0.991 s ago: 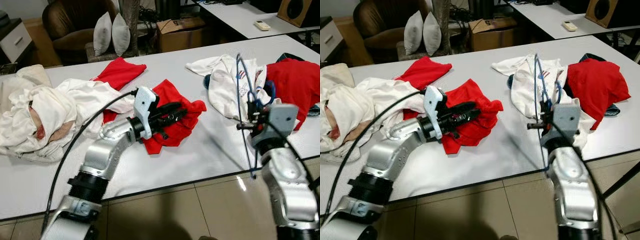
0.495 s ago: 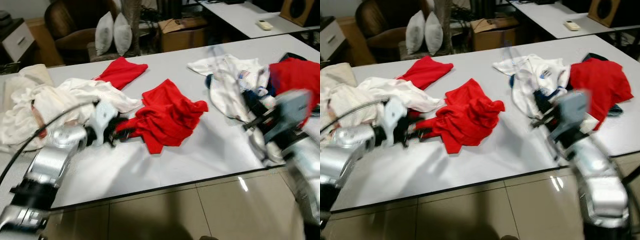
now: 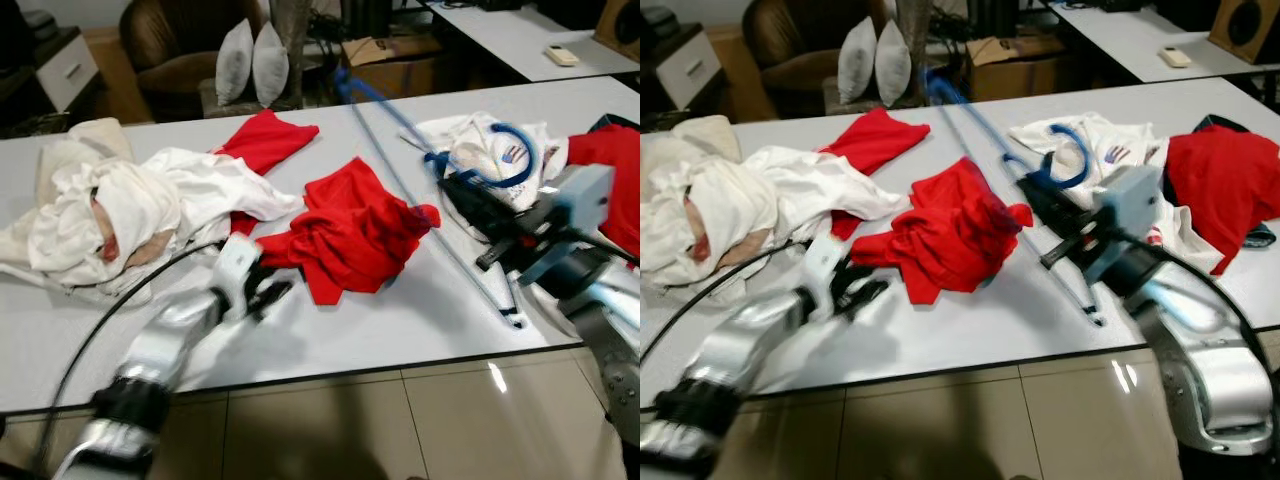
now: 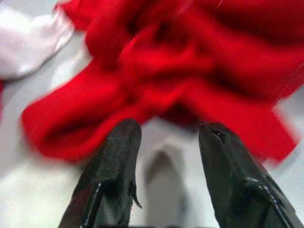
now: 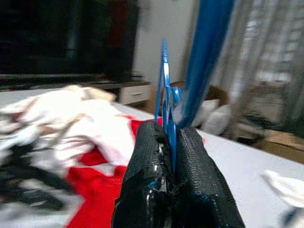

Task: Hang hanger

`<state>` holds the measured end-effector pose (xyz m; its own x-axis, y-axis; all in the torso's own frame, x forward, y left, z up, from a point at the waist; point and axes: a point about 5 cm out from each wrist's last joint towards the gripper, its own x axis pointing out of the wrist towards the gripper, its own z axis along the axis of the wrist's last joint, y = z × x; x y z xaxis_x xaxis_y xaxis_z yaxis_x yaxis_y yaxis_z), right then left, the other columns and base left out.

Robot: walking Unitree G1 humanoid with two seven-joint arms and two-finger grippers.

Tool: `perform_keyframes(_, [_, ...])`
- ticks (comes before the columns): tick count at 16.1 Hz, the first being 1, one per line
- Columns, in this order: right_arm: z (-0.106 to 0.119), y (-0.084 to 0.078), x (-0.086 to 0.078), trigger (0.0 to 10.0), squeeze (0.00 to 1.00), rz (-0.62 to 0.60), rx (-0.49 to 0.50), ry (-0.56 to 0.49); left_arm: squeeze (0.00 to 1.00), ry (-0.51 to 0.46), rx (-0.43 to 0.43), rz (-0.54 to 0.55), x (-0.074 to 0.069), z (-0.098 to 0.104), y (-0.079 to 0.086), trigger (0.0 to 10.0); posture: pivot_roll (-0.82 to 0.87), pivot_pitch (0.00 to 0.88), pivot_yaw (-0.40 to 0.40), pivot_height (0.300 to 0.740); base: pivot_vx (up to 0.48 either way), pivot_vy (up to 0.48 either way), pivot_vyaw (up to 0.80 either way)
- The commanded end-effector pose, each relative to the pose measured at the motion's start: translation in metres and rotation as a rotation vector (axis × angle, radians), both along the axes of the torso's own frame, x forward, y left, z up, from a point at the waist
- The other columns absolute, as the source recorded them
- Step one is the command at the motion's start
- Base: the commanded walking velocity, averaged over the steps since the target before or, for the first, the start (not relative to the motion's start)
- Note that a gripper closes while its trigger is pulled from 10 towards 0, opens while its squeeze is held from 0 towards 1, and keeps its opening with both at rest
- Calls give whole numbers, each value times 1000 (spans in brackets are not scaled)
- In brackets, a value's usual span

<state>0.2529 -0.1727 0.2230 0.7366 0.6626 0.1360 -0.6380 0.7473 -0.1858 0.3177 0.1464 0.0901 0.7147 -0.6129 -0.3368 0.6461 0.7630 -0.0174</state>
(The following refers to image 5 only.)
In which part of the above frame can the small white cloth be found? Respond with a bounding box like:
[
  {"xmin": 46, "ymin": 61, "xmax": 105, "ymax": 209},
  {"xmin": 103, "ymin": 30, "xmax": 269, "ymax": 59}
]
[{"xmin": 260, "ymin": 170, "xmax": 304, "ymax": 209}]

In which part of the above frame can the white cloth bundle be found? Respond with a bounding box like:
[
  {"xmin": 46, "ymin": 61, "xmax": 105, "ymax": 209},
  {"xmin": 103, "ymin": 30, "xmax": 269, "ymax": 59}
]
[{"xmin": 190, "ymin": 98, "xmax": 232, "ymax": 135}]

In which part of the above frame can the sheer grey curtain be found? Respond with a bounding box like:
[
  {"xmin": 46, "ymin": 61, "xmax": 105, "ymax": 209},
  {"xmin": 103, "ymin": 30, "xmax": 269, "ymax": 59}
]
[{"xmin": 220, "ymin": 0, "xmax": 304, "ymax": 133}]

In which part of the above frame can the black and white garment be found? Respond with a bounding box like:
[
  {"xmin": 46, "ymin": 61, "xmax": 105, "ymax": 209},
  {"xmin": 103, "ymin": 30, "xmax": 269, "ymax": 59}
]
[{"xmin": 0, "ymin": 142, "xmax": 84, "ymax": 228}]

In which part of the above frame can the red garment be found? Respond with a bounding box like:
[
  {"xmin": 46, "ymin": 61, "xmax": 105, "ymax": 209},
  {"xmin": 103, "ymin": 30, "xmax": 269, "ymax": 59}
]
[{"xmin": 64, "ymin": 116, "xmax": 155, "ymax": 228}]

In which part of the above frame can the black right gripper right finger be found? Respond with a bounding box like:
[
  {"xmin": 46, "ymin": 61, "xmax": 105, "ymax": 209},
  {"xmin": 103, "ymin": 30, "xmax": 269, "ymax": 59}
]
[{"xmin": 175, "ymin": 127, "xmax": 245, "ymax": 228}]

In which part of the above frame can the black television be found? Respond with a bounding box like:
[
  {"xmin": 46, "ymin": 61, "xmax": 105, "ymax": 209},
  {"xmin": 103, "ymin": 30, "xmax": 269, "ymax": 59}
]
[{"xmin": 0, "ymin": 0, "xmax": 140, "ymax": 76}]

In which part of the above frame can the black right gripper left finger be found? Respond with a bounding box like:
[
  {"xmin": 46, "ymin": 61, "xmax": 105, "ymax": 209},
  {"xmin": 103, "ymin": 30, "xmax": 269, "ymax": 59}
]
[{"xmin": 111, "ymin": 120, "xmax": 176, "ymax": 228}]

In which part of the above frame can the dark and white television stand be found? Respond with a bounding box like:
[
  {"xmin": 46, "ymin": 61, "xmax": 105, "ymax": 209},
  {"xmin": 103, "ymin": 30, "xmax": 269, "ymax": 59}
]
[{"xmin": 0, "ymin": 73, "xmax": 152, "ymax": 106}]

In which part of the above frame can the flat brown cardboard box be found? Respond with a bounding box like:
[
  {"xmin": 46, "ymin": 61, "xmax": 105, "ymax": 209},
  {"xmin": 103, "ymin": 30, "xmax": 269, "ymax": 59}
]
[{"xmin": 237, "ymin": 129, "xmax": 304, "ymax": 164}]

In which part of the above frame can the blue plastic clothes hanger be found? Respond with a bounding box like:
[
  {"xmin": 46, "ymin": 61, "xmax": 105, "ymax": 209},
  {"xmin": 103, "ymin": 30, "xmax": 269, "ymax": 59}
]
[{"xmin": 153, "ymin": 0, "xmax": 236, "ymax": 173}]

